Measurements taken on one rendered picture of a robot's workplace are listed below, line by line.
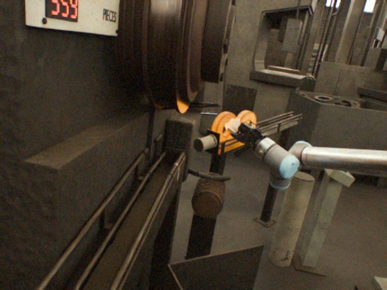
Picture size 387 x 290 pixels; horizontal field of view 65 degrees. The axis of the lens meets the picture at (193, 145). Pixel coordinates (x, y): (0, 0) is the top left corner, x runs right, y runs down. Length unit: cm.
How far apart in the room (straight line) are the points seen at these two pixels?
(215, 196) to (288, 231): 61
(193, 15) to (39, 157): 40
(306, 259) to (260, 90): 211
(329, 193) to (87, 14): 142
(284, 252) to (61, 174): 145
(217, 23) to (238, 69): 284
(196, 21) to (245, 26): 287
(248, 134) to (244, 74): 227
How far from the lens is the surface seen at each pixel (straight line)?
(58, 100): 56
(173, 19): 65
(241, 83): 355
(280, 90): 348
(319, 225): 178
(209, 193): 122
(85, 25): 57
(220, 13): 73
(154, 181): 94
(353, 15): 982
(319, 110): 291
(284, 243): 175
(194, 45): 70
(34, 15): 47
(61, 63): 55
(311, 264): 191
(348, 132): 311
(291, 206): 165
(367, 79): 467
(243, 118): 147
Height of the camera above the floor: 107
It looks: 18 degrees down
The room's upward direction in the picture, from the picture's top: 9 degrees clockwise
